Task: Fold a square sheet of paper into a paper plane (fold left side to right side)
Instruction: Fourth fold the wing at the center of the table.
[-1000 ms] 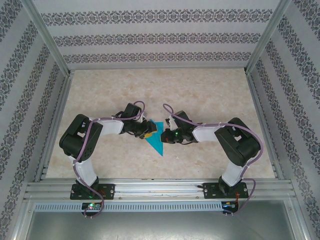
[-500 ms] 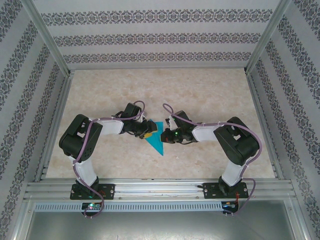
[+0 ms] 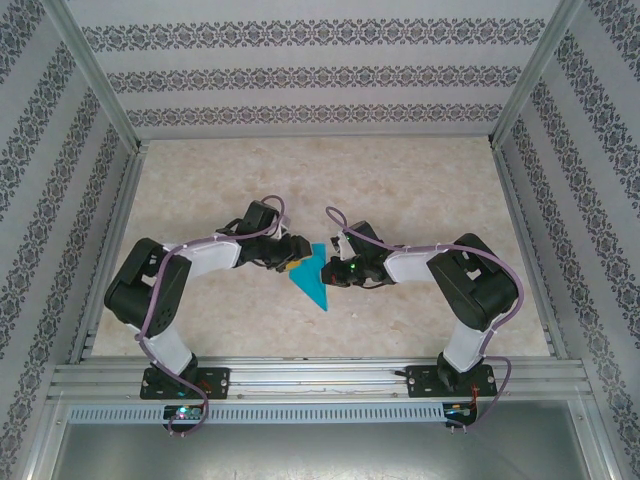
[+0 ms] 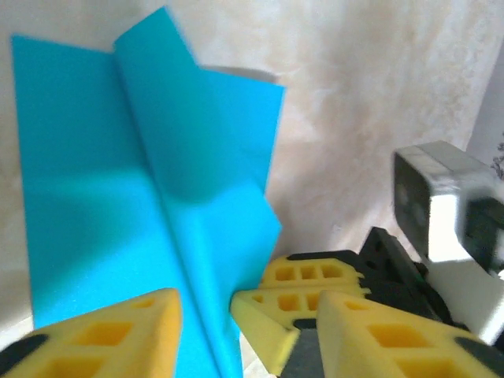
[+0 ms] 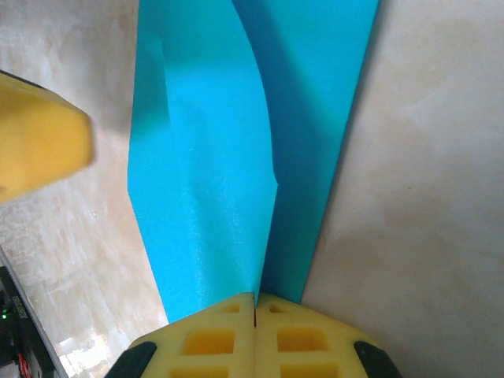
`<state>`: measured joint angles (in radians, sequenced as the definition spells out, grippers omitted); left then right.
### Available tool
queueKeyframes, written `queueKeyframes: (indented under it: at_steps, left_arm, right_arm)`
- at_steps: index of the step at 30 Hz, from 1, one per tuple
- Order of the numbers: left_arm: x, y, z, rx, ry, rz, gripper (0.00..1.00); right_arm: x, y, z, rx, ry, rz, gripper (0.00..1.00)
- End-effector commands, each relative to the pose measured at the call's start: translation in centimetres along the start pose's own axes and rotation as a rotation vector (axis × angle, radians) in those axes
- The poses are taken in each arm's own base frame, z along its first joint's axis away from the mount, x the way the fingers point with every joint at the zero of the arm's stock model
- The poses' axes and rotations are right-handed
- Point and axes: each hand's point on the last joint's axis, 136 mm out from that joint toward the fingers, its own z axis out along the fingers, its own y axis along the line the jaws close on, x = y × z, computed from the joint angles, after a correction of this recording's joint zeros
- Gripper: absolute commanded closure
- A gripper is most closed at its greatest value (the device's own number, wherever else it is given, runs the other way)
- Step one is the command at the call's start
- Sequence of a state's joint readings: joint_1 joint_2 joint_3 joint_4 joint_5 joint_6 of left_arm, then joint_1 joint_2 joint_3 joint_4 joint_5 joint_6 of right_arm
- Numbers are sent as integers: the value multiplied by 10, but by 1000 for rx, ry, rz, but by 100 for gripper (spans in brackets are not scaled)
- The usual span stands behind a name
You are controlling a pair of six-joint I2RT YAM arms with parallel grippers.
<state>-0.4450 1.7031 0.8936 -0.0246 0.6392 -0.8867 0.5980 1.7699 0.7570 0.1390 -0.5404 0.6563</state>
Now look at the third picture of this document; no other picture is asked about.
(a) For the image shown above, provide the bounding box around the blue paper sheet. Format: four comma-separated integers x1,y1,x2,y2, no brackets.
288,242,331,312

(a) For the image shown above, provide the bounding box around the grey sheet metal panel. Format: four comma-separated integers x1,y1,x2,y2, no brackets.
29,399,616,480

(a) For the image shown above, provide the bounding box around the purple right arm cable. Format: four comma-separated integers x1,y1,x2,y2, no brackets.
325,206,526,436

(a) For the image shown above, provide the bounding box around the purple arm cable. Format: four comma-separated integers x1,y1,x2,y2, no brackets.
325,206,526,436
134,194,287,439

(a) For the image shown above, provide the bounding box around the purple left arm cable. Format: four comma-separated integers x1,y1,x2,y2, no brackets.
134,194,287,439

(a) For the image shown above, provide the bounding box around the long aluminium mounting rail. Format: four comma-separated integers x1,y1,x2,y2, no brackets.
47,355,594,401

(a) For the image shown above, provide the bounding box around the thin aluminium cross rail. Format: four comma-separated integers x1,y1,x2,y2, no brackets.
134,130,496,143

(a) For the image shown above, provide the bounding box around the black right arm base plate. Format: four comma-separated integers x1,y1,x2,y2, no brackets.
405,364,499,400

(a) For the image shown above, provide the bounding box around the grey slotted cable duct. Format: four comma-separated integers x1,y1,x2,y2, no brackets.
67,404,446,425

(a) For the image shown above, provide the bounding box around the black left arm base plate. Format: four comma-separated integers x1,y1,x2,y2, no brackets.
139,367,232,401

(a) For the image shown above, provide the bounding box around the aluminium table side rail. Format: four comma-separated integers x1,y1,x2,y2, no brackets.
489,139,569,359
69,142,149,364

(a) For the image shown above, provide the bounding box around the aluminium frame post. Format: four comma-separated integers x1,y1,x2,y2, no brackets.
42,0,151,154
487,0,584,149

